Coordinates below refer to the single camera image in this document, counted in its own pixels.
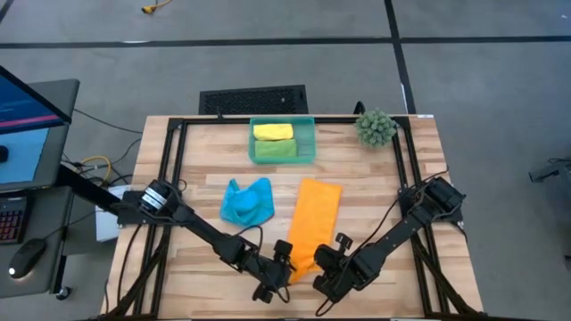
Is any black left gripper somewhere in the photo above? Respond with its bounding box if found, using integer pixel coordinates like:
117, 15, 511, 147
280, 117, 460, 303
243, 239, 295, 305

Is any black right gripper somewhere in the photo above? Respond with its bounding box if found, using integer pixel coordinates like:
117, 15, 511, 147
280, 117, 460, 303
311, 231, 374, 300

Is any orange microfiber towel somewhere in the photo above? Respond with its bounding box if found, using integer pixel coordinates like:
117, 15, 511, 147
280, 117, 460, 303
287, 177, 343, 285

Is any blue microfiber towel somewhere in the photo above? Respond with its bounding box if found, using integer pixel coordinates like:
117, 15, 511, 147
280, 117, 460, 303
219, 177, 276, 227

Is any green microfiber towel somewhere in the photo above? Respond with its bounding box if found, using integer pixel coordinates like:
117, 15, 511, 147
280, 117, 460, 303
253, 138, 298, 159

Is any yellow microfiber towel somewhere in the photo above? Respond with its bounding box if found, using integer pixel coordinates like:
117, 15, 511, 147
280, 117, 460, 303
252, 123, 294, 142

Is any teal translucent plastic basket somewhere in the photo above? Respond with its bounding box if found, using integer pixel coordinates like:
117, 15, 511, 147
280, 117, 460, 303
248, 116, 317, 165

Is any small green artificial plant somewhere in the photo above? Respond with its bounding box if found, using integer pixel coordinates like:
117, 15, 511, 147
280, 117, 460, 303
354, 108, 398, 148

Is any white box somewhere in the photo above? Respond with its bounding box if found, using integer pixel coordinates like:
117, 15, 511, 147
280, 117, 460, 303
95, 185, 130, 243

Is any grey desk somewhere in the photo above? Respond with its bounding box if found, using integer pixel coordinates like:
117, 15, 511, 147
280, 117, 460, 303
0, 185, 75, 299

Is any black computer mouse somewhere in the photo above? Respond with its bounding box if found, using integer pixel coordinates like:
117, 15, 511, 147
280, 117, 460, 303
7, 237, 47, 281

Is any black keyboard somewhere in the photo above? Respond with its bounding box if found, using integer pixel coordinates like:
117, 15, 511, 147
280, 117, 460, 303
0, 195, 28, 245

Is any black monitor with dark screen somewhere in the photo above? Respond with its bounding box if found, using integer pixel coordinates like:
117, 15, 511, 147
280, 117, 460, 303
0, 65, 72, 135

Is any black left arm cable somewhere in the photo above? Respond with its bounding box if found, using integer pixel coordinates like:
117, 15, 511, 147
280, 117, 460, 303
235, 225, 291, 305

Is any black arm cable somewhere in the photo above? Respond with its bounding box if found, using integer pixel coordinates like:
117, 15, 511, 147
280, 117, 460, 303
235, 225, 291, 305
314, 167, 450, 317

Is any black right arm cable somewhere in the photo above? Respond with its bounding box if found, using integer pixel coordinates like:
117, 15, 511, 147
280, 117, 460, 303
314, 167, 450, 317

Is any yellow floor cable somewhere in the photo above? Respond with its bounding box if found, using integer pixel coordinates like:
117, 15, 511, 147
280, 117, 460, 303
79, 154, 112, 185

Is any black floor cable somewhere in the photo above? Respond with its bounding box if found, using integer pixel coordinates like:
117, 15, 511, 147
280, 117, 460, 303
73, 108, 144, 135

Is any black floor stand with cables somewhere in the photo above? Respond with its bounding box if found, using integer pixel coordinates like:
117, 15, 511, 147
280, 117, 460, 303
528, 158, 571, 184

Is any yellow cable plug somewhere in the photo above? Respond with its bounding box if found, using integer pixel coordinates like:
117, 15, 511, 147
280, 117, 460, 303
141, 0, 173, 14

